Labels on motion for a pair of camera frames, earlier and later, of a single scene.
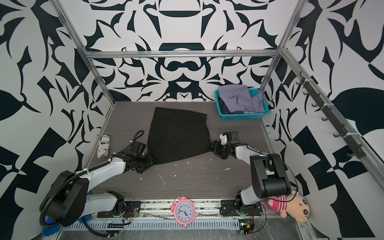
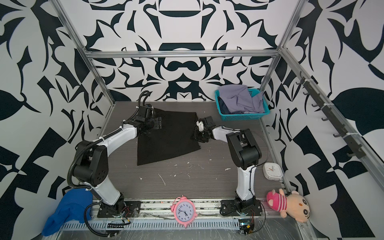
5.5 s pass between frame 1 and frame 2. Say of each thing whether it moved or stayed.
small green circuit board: stayed
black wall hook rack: stayed
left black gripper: moved
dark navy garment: stayed
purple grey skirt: stayed
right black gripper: moved
